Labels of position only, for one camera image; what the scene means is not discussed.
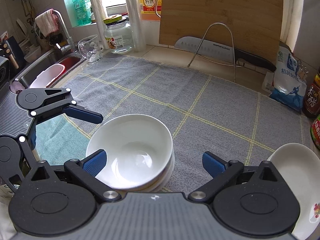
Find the pink flower white bowl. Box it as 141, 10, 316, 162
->
139, 151, 175, 192

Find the large round fruit plate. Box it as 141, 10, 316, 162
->
268, 143, 320, 239

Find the steel kitchen knife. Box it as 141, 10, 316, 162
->
174, 36, 276, 72

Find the red white sink basin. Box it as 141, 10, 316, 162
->
29, 63, 65, 88

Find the steel sink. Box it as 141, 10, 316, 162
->
11, 51, 87, 90

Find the grey teal towel mat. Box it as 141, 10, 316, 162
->
34, 52, 312, 196

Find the steel faucet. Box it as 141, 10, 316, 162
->
52, 10, 76, 54

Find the glass mug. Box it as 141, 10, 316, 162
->
78, 35, 102, 63

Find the large glass jar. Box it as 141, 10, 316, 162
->
103, 14, 133, 54

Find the pink dish cloth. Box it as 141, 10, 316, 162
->
35, 9, 59, 37

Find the green dish soap bottle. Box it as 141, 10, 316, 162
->
72, 0, 91, 25

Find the plastic wrap roll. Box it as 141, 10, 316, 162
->
91, 0, 109, 50

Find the green mushroom sauce jar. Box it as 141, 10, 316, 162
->
310, 115, 320, 150

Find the blue white salt bag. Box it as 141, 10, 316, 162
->
262, 43, 307, 113

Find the dark vinegar bottle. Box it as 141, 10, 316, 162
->
302, 69, 320, 118

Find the tall clear plastic roll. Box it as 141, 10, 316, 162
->
126, 0, 146, 52

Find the bamboo cutting board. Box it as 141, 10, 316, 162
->
159, 0, 283, 63

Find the wire board rack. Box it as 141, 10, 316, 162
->
175, 22, 237, 82

